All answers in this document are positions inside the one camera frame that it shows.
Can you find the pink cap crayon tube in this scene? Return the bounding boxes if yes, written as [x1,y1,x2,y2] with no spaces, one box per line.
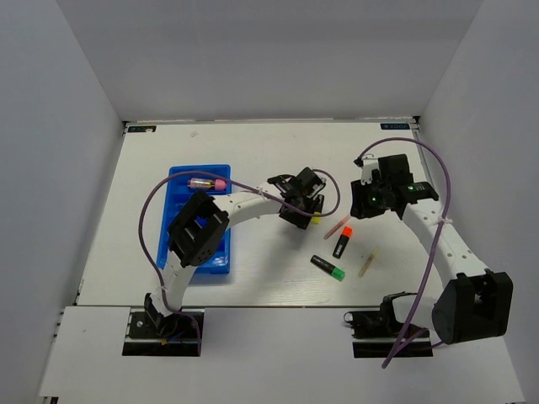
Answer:
[187,178,227,191]

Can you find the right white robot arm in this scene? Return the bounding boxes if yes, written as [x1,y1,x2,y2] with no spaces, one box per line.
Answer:
[350,154,513,344]

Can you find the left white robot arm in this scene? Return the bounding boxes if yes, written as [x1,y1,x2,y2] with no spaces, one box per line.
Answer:
[144,167,326,336]

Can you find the yellow cap black highlighter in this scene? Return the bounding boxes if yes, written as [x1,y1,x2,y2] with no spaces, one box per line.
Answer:
[311,194,325,225]

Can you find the slim pink highlighter pen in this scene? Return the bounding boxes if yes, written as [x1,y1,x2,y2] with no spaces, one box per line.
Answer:
[323,215,350,240]

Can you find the orange cap black highlighter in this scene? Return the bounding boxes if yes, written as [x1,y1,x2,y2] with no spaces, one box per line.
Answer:
[333,226,353,259]

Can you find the right table corner label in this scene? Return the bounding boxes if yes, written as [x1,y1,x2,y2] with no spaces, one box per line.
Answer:
[380,122,410,130]

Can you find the table corner label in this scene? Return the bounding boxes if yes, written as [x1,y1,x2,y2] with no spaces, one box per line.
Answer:
[380,122,410,130]
[127,125,157,133]

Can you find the blue compartment tray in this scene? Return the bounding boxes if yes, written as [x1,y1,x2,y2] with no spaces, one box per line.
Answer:
[156,164,232,275]

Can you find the green cap black highlighter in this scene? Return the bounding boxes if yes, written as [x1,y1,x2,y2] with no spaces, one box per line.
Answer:
[310,255,345,281]

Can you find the left table corner label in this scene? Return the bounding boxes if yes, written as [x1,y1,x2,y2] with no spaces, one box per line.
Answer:
[127,125,157,133]

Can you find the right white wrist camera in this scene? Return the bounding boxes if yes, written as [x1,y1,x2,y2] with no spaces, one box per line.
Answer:
[354,153,379,184]

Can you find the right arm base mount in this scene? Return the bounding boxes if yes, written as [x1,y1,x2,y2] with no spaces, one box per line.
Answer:
[343,311,433,359]

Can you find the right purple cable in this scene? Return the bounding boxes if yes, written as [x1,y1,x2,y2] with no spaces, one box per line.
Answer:
[354,136,452,369]

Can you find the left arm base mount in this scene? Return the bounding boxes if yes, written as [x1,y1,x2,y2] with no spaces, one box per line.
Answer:
[122,311,205,358]

